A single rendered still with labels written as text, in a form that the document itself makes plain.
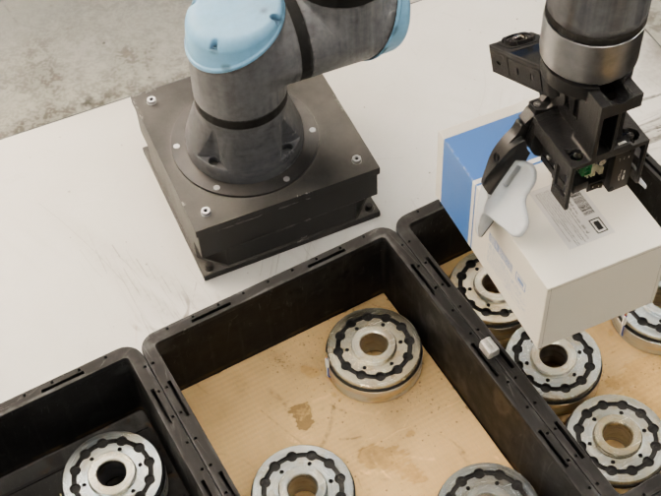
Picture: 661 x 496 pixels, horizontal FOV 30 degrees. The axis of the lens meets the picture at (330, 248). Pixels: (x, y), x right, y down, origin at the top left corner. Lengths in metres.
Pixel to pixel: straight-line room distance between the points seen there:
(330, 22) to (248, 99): 0.13
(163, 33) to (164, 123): 1.36
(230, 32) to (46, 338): 0.45
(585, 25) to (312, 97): 0.79
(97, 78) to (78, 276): 1.32
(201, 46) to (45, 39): 1.62
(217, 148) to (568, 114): 0.64
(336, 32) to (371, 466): 0.50
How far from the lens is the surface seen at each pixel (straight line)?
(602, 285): 1.08
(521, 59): 1.03
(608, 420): 1.29
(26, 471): 1.34
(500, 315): 1.35
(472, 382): 1.28
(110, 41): 2.98
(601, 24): 0.90
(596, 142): 0.97
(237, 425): 1.32
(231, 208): 1.53
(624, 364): 1.37
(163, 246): 1.63
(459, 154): 1.13
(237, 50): 1.40
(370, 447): 1.30
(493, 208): 1.06
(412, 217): 1.34
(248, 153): 1.52
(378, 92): 1.79
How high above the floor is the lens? 1.97
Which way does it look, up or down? 52 degrees down
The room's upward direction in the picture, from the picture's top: 4 degrees counter-clockwise
